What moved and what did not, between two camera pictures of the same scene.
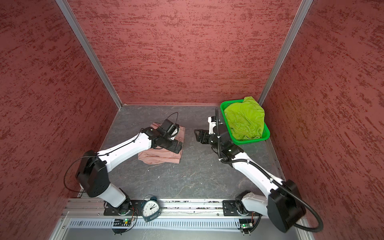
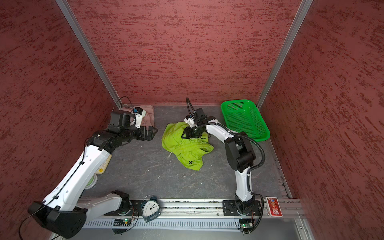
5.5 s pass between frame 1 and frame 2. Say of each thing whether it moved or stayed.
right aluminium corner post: stayed
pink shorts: moved
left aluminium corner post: stayed
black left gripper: moved
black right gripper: moved
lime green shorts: moved
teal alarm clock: stayed
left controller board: stayed
